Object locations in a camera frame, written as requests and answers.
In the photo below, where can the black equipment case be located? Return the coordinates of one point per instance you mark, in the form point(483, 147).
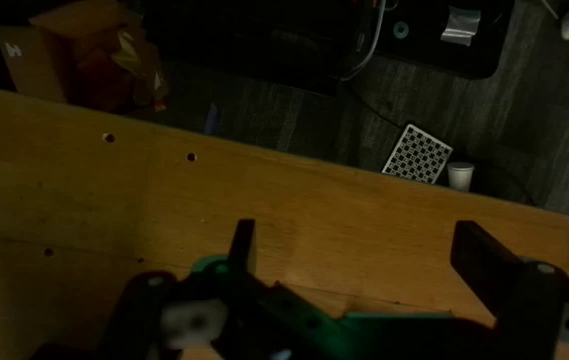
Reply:
point(425, 53)

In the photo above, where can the grey tape patch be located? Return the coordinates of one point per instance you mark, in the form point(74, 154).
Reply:
point(461, 25)

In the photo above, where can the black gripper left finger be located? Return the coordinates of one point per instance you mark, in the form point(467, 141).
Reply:
point(243, 242)

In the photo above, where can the white perforated panel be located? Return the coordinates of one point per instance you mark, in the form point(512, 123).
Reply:
point(418, 154)

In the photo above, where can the small white cup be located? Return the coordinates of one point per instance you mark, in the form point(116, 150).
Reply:
point(461, 177)

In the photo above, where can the cardboard box with snack bags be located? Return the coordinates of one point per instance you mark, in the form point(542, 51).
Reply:
point(52, 61)

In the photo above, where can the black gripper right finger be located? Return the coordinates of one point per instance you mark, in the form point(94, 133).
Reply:
point(498, 273)

